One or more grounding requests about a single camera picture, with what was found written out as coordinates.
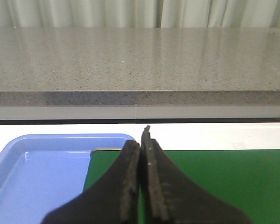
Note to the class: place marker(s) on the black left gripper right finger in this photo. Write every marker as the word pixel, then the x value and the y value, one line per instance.
pixel 171 197

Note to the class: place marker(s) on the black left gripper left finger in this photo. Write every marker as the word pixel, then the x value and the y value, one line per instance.
pixel 112 199

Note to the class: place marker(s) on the blue plastic tray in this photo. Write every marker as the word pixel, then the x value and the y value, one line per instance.
pixel 39 173

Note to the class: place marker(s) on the green conveyor belt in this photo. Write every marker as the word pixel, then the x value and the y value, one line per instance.
pixel 246 179

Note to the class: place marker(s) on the grey stone countertop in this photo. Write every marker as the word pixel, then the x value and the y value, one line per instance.
pixel 139 66

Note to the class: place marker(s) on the white pleated curtain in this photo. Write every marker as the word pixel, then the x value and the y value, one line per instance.
pixel 140 13

